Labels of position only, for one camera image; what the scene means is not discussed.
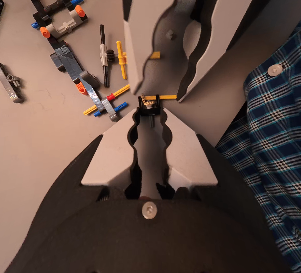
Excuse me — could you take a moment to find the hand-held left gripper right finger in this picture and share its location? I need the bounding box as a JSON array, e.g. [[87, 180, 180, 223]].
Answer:
[[161, 108, 218, 192]]

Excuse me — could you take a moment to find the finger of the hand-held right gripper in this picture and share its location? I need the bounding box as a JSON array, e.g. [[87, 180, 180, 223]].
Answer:
[[123, 0, 184, 95], [176, 0, 263, 103]]

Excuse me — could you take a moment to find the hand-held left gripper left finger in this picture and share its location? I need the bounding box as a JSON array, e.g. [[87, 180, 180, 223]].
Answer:
[[81, 107, 143, 194]]

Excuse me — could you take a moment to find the black lego frame with gear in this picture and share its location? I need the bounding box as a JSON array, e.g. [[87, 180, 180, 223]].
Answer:
[[138, 94, 163, 128]]

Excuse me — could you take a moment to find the yellow lego axle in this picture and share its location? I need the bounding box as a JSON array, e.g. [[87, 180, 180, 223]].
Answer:
[[141, 94, 177, 100]]

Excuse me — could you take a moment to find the black axle lego gear assembly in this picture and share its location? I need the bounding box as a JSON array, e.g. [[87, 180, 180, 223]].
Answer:
[[99, 24, 161, 88]]

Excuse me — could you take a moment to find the black lego chassis assembly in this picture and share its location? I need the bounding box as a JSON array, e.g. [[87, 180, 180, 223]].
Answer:
[[14, 0, 130, 123]]

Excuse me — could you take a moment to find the grey lego beam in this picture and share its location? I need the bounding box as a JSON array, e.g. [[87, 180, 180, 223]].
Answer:
[[0, 63, 25, 103]]

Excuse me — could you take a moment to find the small grey lego connector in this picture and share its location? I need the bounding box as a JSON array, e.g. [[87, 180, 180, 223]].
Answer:
[[7, 74, 21, 88]]

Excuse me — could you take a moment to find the person's plaid shirt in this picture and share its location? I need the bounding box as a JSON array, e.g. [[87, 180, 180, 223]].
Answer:
[[215, 22, 301, 273]]

